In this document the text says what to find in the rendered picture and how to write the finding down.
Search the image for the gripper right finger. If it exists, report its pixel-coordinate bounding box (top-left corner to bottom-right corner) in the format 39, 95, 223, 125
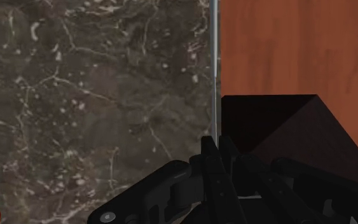
218, 135, 358, 224

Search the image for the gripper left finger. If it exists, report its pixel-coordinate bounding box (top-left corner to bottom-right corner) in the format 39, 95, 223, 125
86, 135, 248, 224

